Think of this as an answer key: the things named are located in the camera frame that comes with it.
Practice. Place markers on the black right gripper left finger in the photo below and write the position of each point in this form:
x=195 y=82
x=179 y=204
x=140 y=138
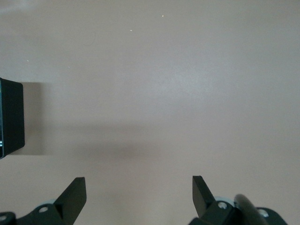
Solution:
x=68 y=204

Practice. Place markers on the black plastic box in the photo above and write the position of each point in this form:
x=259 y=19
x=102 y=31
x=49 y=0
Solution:
x=12 y=117

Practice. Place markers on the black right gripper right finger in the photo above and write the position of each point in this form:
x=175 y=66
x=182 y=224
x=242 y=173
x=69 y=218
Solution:
x=204 y=206

